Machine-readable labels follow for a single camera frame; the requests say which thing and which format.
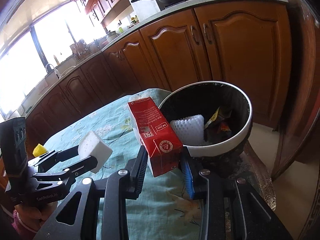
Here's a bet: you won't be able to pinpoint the white foam block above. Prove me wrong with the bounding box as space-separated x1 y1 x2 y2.
78 131 113 173

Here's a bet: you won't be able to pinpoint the red white milk carton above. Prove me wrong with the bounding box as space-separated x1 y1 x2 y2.
127 97 183 177

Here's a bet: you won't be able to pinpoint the white foam fruit net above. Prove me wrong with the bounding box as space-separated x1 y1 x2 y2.
170 114 204 146

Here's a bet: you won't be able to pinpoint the white rim black trash bin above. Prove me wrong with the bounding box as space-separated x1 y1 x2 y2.
159 81 253 178

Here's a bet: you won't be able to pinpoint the wooden lower kitchen cabinets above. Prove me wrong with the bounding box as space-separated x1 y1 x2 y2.
25 0 291 153

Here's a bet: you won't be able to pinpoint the person's left hand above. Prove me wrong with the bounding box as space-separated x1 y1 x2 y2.
15 202 57 232

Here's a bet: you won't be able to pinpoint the yellow foam fruit net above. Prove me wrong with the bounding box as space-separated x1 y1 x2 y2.
33 144 48 158

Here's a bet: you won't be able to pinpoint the floral light blue tablecloth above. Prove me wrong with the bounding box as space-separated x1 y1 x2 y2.
42 87 208 240

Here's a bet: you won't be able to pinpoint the green yellow drink pouch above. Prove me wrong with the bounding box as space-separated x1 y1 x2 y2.
204 107 232 144

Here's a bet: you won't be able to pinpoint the chrome sink faucet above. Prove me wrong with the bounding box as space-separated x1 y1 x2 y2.
45 63 61 79

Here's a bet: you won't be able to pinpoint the small lidded pot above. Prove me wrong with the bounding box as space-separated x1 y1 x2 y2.
106 31 119 43

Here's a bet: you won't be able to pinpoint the condiment bottles on counter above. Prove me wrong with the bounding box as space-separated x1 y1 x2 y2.
118 15 139 34

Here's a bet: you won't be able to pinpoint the wooden glass door frame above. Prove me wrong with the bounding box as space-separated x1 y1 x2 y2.
271 0 319 180

